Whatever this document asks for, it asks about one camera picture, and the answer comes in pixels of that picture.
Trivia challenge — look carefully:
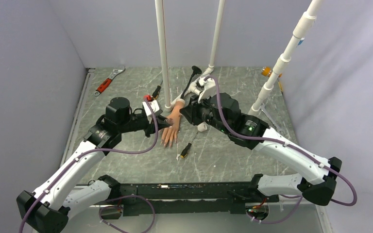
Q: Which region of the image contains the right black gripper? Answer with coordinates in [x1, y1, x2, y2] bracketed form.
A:
[181, 90, 231, 134]

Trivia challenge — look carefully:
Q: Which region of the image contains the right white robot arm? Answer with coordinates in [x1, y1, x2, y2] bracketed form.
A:
[180, 93, 342, 206]

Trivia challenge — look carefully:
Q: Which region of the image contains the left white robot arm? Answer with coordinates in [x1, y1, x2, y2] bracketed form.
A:
[16, 97, 173, 233]

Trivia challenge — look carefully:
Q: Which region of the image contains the mannequin practice hand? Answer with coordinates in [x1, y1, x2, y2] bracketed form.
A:
[161, 99, 185, 148]

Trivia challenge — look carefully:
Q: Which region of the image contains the black yellow screwdriver far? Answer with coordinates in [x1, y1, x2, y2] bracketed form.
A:
[152, 80, 163, 100]

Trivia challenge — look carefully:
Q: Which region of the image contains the black yellow screwdriver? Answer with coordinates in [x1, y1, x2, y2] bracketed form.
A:
[176, 132, 199, 160]
[152, 80, 163, 100]

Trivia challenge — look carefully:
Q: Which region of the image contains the black yellow screwdriver near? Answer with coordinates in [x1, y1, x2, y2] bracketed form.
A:
[176, 132, 199, 160]

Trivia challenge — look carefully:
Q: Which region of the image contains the red adjustable wrench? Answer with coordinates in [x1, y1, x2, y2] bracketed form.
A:
[94, 65, 126, 97]

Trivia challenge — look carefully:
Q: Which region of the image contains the orange yellow tool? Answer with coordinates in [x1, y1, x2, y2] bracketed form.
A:
[261, 67, 283, 93]

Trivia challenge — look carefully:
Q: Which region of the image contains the silver combination wrench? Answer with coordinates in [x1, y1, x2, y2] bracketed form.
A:
[260, 103, 285, 135]

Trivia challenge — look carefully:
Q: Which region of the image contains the white angled PVC pole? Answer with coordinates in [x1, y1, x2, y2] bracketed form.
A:
[248, 0, 323, 116]

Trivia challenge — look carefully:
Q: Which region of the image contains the green hose nozzle fitting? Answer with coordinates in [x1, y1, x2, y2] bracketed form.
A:
[197, 122, 208, 133]

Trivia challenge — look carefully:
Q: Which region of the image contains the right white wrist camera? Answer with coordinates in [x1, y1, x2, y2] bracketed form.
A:
[197, 75, 217, 103]

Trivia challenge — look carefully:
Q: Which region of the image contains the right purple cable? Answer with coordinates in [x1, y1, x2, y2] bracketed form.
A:
[205, 74, 357, 225]

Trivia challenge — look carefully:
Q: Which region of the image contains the purple cable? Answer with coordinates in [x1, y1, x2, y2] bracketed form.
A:
[18, 98, 159, 233]
[205, 74, 357, 225]

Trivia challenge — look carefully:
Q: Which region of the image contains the black suction mount stalk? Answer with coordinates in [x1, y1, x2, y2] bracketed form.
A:
[180, 66, 202, 99]

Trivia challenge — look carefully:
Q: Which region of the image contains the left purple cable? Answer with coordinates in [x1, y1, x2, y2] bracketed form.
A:
[18, 98, 159, 233]

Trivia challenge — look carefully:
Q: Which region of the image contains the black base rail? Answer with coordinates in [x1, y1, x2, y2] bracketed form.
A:
[97, 182, 279, 216]

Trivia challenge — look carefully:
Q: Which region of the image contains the white PVC pipe frame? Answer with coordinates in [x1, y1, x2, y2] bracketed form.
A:
[154, 0, 225, 112]

